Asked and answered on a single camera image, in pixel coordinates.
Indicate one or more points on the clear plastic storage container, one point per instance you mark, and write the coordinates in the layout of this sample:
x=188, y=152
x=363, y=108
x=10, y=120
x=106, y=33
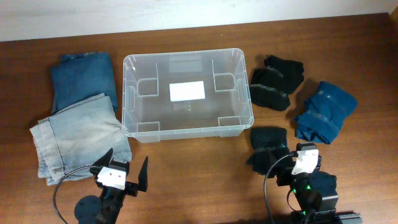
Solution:
x=182, y=95

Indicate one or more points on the light blue jeans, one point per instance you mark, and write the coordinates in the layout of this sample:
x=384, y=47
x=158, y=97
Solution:
x=78, y=136

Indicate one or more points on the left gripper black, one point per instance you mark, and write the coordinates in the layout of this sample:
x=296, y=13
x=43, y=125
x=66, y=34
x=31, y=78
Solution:
x=130, y=188

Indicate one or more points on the dark blue jeans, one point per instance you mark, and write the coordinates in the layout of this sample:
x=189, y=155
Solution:
x=80, y=76

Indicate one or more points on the blue taped sweater bundle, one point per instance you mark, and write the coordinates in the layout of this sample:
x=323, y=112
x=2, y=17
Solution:
x=324, y=114

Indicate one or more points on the black taped garment bundle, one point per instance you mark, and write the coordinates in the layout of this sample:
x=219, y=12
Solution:
x=269, y=144
x=271, y=86

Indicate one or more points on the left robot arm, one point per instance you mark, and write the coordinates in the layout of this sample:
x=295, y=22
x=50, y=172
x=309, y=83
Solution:
x=103, y=209

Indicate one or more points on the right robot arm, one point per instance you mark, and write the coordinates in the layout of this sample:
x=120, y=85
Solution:
x=314, y=190

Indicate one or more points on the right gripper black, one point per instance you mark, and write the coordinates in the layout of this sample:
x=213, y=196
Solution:
x=286, y=175

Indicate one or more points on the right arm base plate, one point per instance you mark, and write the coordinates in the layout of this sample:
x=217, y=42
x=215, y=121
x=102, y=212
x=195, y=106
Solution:
x=350, y=218

